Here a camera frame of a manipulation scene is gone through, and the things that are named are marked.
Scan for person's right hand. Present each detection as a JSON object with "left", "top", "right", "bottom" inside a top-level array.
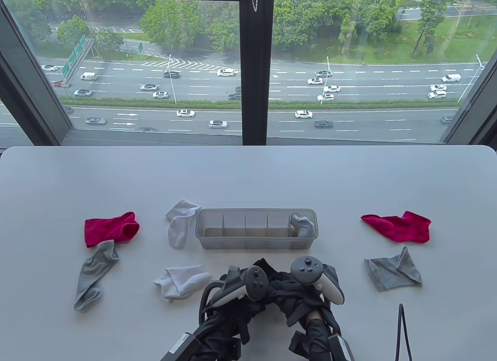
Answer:
[{"left": 269, "top": 276, "right": 331, "bottom": 327}]

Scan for person's left hand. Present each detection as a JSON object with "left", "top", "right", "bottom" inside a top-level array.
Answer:
[{"left": 200, "top": 293, "right": 268, "bottom": 344}]

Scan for black sock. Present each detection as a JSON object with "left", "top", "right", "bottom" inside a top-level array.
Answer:
[{"left": 254, "top": 258, "right": 295, "bottom": 297}]

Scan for white sock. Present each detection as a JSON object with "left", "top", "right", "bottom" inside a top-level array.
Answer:
[
  {"left": 165, "top": 200, "right": 202, "bottom": 249},
  {"left": 153, "top": 265, "right": 213, "bottom": 302}
]

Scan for light blue sock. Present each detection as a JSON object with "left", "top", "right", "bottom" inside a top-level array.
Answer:
[{"left": 290, "top": 212, "right": 316, "bottom": 237}]

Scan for grey sock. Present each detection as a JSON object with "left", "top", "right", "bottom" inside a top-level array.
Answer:
[
  {"left": 74, "top": 240, "right": 119, "bottom": 313},
  {"left": 364, "top": 246, "right": 422, "bottom": 292}
]

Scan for red sock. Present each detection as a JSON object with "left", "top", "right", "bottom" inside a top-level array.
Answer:
[
  {"left": 360, "top": 211, "right": 432, "bottom": 244},
  {"left": 85, "top": 212, "right": 140, "bottom": 248}
]

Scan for person's left forearm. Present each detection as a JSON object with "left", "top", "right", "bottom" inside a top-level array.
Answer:
[{"left": 182, "top": 318, "right": 243, "bottom": 361}]

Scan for black forearm sensor box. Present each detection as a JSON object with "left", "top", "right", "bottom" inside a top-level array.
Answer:
[
  {"left": 328, "top": 335, "right": 356, "bottom": 361},
  {"left": 161, "top": 332, "right": 199, "bottom": 361}
]

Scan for person's right forearm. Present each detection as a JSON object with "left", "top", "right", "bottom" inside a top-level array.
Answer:
[{"left": 299, "top": 316, "right": 346, "bottom": 361}]

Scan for clear plastic divided organizer box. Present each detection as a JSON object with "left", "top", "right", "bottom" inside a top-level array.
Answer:
[{"left": 195, "top": 209, "right": 319, "bottom": 251}]

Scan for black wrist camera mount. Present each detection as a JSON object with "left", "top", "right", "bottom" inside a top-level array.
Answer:
[{"left": 288, "top": 330, "right": 311, "bottom": 356}]

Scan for black cable loop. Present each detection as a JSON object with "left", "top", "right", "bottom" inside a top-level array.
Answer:
[{"left": 395, "top": 304, "right": 413, "bottom": 361}]

